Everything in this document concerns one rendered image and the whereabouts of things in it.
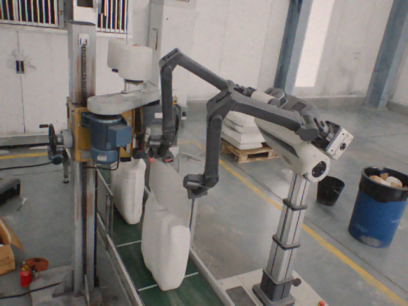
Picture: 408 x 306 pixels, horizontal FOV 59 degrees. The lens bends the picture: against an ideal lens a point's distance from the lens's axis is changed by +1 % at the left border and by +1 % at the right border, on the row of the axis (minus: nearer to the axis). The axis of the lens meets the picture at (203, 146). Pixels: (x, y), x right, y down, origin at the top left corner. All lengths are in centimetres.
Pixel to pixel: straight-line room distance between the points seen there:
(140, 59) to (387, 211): 265
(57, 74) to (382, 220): 387
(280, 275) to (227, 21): 547
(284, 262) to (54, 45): 357
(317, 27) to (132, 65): 696
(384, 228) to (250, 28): 480
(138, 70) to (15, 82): 304
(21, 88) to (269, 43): 487
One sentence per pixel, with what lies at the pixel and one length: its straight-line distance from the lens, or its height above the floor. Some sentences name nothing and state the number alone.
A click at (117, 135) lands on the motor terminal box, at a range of 180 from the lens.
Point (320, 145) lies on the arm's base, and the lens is 155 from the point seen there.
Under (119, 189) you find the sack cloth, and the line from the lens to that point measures 263.
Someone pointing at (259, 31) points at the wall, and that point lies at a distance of 750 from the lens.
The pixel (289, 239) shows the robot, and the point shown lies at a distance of 217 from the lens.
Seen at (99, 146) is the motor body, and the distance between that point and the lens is 189.
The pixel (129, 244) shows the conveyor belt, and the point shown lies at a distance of 253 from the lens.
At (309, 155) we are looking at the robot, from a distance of 172.
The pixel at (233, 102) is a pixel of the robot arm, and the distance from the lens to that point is 126.
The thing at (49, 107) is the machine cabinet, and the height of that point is 53.
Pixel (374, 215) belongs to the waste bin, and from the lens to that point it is 368.
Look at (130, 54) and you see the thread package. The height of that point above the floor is 165.
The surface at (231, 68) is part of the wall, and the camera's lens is 724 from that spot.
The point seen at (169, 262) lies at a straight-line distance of 206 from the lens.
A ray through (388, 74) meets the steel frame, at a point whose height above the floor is 88.
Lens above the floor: 191
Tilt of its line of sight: 21 degrees down
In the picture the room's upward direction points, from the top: 7 degrees clockwise
